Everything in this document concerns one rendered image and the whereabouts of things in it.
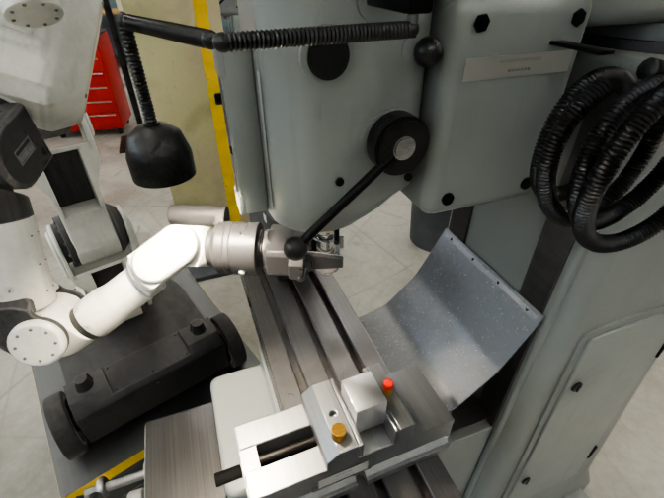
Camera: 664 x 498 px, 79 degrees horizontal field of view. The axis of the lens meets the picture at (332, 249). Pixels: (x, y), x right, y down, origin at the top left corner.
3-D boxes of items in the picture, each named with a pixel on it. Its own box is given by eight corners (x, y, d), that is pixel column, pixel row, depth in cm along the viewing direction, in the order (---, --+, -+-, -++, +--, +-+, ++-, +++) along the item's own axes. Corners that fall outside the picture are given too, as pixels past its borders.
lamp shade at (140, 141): (122, 174, 48) (105, 123, 44) (178, 157, 52) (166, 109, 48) (149, 195, 44) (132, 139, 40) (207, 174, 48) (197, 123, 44)
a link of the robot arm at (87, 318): (150, 309, 64) (55, 380, 65) (161, 284, 74) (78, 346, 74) (99, 262, 60) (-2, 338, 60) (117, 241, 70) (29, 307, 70)
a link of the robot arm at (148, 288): (204, 249, 61) (133, 301, 61) (221, 250, 70) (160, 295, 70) (179, 215, 62) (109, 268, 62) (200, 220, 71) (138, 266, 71)
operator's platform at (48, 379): (62, 392, 185) (23, 333, 161) (202, 324, 219) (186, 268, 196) (108, 551, 136) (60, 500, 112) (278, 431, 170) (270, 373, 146)
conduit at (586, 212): (560, 276, 44) (649, 75, 32) (470, 207, 56) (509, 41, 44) (677, 242, 49) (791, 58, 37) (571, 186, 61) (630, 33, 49)
